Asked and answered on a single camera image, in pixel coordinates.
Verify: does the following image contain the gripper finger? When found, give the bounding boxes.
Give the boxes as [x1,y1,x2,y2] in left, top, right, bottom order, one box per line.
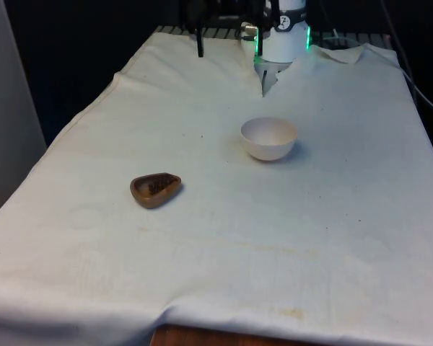
[254,0,275,57]
[182,0,206,58]

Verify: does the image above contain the brown cup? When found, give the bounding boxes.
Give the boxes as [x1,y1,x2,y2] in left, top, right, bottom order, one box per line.
[129,172,184,210]

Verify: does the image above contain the white bowl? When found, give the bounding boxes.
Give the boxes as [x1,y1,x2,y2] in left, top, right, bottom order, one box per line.
[240,116,299,161]

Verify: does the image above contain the coffee beans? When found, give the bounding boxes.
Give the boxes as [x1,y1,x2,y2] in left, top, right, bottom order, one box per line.
[148,180,170,195]

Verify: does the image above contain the black cable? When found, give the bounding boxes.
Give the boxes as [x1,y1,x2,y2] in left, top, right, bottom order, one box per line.
[380,0,419,95]

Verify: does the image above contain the white cable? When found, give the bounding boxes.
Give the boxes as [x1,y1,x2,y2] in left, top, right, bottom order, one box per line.
[400,68,433,116]

